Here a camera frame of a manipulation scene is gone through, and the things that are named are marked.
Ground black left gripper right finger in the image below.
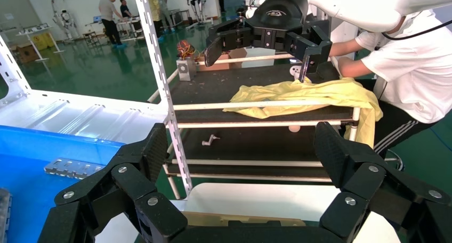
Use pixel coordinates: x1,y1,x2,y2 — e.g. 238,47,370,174
313,121,452,243

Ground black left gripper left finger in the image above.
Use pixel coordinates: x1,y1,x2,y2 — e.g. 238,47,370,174
37,123,188,243

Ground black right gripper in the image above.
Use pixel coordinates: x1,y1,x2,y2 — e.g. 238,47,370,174
204,0,333,83

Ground perforated grey metal bar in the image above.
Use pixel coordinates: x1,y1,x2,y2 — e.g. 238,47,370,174
0,188,12,243

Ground white plastic box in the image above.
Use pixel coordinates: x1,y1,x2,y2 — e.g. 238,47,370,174
244,47,276,68

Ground brown cardboard box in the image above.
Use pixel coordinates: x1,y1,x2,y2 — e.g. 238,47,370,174
196,47,248,72

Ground white tube cart black shelves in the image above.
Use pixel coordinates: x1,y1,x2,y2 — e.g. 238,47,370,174
146,52,400,200

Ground yellow cloth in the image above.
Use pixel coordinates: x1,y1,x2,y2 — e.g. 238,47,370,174
223,77,384,149

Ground blue plastic bin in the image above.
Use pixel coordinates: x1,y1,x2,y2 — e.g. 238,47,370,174
0,125,126,243

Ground white metal shelf rack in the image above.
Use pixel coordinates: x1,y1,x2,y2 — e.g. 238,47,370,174
0,0,193,200

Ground person in grey jacket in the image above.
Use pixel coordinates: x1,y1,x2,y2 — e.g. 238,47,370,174
155,0,176,32

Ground small grey metal fitting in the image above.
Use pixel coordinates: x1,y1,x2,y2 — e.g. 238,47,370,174
201,134,220,147

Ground person in yellow jacket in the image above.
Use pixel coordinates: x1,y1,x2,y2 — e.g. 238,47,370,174
144,0,165,41

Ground person in white shirt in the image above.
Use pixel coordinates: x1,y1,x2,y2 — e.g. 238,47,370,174
328,9,452,161

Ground person in dark shirt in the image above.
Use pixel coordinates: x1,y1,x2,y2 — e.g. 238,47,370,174
119,0,134,20

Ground man in grey shirt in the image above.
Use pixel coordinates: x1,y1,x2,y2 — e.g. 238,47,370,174
98,0,128,48

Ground white side table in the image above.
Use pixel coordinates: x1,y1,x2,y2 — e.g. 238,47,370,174
15,23,65,62

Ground white humanoid robot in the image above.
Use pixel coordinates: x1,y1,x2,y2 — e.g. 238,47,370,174
51,0,80,41

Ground flat slotted metal bracket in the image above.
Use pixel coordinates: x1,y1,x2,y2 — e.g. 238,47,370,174
44,158,106,180

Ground silver box with wires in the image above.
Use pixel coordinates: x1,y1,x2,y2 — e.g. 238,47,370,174
176,40,198,82

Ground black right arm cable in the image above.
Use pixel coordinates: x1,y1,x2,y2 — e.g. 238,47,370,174
381,19,452,42

